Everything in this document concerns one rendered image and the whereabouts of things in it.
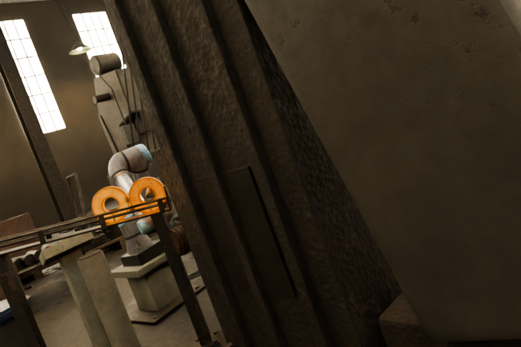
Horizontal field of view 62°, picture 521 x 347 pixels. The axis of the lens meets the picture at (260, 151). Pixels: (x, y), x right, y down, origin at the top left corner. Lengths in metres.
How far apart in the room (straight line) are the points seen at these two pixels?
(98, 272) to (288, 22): 1.56
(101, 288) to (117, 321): 0.17
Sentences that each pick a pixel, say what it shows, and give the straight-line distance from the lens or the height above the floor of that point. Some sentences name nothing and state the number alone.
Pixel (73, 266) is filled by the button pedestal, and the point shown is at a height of 0.48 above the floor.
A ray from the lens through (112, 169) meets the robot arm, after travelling 2.38.
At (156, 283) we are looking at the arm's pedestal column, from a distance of 2.66.
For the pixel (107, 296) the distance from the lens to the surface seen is 2.23.
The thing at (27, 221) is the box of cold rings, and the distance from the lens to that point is 5.63.
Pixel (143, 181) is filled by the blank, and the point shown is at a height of 0.77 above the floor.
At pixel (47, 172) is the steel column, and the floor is 1.29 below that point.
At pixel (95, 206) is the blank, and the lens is 1.95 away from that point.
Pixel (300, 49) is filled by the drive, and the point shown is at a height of 0.96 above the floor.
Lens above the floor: 0.85
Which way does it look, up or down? 4 degrees down
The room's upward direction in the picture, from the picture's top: 20 degrees counter-clockwise
